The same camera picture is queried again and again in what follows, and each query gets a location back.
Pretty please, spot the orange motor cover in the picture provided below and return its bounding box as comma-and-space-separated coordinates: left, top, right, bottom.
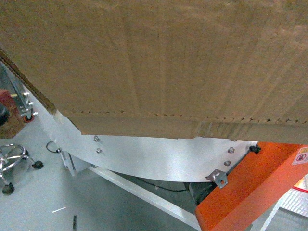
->
195, 142, 308, 231

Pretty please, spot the white conveyor side panel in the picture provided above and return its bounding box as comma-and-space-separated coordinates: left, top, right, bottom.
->
26, 92, 256, 182

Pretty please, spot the chrome stool base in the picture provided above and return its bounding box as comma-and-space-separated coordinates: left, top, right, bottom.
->
0, 143, 44, 195

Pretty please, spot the brown cardboard box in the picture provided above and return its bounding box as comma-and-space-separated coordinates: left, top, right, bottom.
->
0, 0, 308, 144

